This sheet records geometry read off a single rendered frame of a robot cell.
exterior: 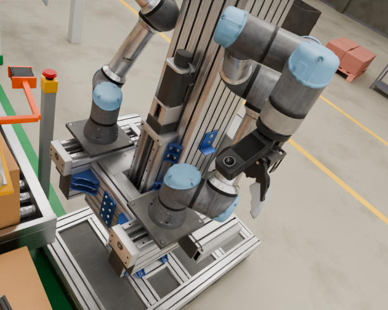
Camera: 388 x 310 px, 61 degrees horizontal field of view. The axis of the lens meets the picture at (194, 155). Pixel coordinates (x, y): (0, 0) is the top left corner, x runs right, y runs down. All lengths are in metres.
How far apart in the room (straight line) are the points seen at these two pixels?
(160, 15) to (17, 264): 1.20
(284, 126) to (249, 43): 0.17
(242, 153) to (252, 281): 2.05
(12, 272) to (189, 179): 0.91
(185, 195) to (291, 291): 1.77
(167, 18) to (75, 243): 1.42
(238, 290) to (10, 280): 1.50
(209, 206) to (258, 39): 0.63
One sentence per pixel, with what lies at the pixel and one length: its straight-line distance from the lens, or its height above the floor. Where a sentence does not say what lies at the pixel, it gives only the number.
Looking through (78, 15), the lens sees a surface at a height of 0.36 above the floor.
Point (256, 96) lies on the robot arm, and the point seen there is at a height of 1.59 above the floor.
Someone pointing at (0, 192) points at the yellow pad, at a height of 1.11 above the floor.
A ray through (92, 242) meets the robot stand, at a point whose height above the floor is 0.21.
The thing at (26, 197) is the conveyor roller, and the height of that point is 0.54.
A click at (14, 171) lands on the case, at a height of 0.94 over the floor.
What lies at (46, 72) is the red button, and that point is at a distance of 1.88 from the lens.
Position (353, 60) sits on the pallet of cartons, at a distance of 7.35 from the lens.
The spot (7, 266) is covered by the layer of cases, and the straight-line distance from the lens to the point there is 1.68.
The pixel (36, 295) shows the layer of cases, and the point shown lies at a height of 0.54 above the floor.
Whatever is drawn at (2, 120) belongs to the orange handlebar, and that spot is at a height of 1.23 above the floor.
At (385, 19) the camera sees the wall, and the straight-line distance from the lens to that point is 14.12.
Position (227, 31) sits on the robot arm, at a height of 1.82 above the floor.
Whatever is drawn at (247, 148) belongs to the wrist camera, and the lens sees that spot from 0.61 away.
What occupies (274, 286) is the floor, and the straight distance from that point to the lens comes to 2.69.
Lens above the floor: 2.01
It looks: 38 degrees down
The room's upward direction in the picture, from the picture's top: 24 degrees clockwise
